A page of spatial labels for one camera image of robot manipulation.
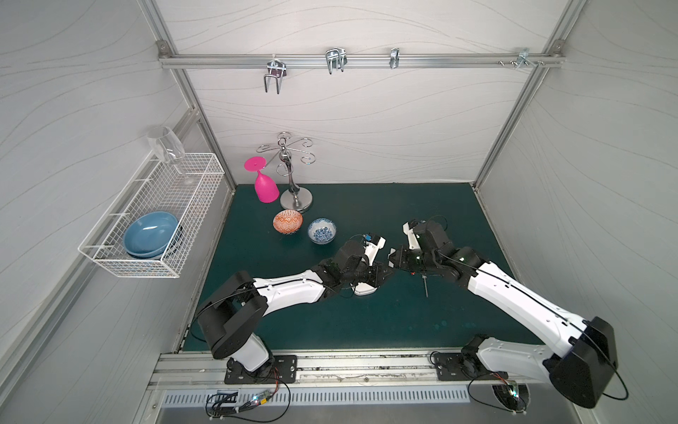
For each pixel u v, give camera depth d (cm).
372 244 73
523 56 77
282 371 73
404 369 75
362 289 86
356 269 68
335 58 76
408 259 68
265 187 95
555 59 78
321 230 104
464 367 67
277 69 78
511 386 72
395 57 78
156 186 72
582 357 38
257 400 69
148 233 61
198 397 70
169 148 73
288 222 107
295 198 113
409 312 85
